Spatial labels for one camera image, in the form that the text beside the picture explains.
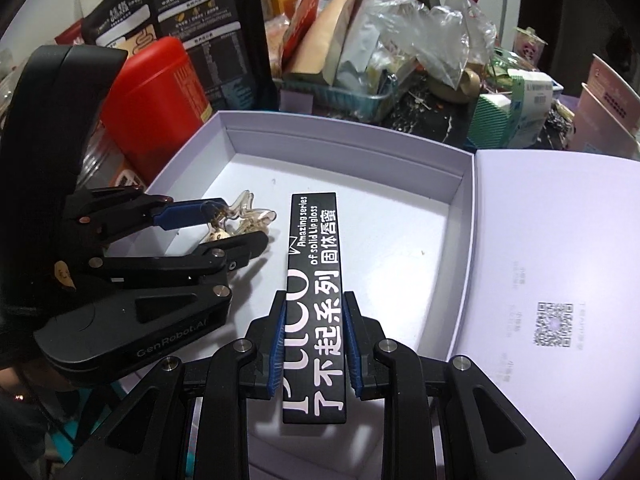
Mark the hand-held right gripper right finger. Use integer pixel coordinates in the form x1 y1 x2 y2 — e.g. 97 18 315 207
342 290 576 480

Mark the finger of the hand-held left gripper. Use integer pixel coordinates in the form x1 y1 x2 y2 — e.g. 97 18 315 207
64 186 232 248
87 230 271 292

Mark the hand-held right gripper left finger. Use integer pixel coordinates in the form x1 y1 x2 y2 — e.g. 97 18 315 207
60 287 288 480

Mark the clear plastic bag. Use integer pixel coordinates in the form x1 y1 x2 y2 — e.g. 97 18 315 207
375 0 498 91

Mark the green striped white carton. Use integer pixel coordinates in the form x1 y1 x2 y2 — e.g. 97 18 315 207
467 70 556 151

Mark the plastic basket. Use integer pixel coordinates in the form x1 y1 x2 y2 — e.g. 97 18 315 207
280 67 416 123

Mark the small animal keychain charm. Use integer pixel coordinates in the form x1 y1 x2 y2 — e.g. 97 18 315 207
202 190 277 251

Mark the white gift box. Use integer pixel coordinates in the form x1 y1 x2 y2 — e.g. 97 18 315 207
115 110 640 480

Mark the pink packaged trinket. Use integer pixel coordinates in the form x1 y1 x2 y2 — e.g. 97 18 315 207
515 27 548 68

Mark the beige kraft pouch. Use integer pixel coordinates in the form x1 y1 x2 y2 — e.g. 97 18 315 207
287 0 366 86

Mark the red packet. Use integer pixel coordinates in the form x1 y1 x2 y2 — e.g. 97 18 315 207
280 0 326 68

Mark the long black lip gloss box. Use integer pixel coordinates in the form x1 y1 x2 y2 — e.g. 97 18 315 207
281 191 347 426

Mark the white pouch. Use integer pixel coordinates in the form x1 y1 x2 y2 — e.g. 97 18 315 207
335 0 401 93

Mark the large black printed bag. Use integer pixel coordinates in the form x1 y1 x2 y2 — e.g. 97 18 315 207
82 0 276 116

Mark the red canister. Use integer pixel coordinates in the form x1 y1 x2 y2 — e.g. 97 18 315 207
99 36 213 188

